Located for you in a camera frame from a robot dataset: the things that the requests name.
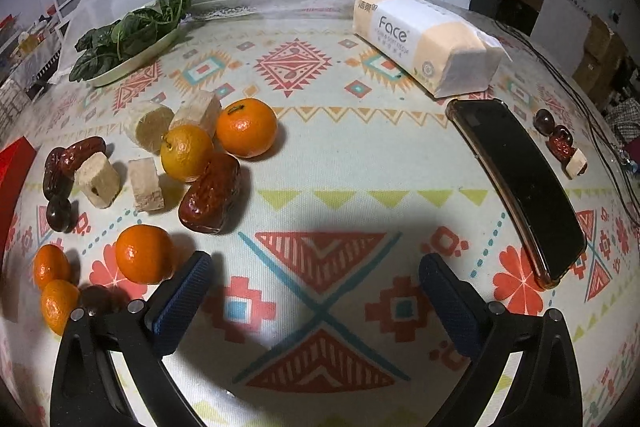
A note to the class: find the round pale cake piece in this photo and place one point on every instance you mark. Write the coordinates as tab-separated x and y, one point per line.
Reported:
146	123

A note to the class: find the black smartphone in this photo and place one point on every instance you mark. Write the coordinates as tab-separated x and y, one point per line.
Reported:
527	185

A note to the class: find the small beige cake piece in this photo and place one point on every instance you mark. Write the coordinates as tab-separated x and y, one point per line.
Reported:
577	164

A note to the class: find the small orange tangerine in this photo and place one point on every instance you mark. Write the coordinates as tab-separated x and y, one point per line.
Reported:
58	299
51	264

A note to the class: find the dark red date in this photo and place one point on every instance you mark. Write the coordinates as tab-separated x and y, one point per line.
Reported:
544	122

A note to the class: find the patterned tablecloth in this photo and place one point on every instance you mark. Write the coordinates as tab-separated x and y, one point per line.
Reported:
317	318

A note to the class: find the beige cake cube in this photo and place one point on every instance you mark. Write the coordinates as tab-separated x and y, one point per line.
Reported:
98	180

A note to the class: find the plate of green spinach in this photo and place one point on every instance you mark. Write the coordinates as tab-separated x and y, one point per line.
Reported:
111	52

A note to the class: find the beige cake block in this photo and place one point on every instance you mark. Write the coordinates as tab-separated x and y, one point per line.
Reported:
202	110

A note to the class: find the red tray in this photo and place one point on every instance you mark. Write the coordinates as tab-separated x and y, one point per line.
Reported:
16	160

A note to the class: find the dark jujube date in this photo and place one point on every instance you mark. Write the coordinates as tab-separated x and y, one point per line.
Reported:
59	214

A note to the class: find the Face tissue pack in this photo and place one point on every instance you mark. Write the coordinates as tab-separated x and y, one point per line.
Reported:
438	48

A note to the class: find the yellow-orange tangerine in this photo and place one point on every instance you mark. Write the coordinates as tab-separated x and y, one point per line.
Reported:
185	152

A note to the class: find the large red jujube date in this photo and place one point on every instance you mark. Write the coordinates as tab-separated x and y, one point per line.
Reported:
205	206

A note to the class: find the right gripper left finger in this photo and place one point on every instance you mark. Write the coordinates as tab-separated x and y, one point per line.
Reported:
85	389

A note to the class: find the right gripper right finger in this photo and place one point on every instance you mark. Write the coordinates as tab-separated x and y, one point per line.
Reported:
545	390

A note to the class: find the beige cake slice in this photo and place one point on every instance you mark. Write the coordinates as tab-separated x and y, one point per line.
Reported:
145	185

